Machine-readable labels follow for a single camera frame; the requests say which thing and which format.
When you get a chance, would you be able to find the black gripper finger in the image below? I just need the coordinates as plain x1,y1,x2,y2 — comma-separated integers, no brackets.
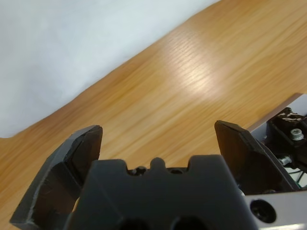
214,119,293,195
9,124,104,228

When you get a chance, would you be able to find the white t-shirt with black logo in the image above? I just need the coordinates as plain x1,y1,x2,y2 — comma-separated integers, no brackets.
0,0,223,139

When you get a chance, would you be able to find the white mounting plate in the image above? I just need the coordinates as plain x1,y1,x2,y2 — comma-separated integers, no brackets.
248,92,307,192

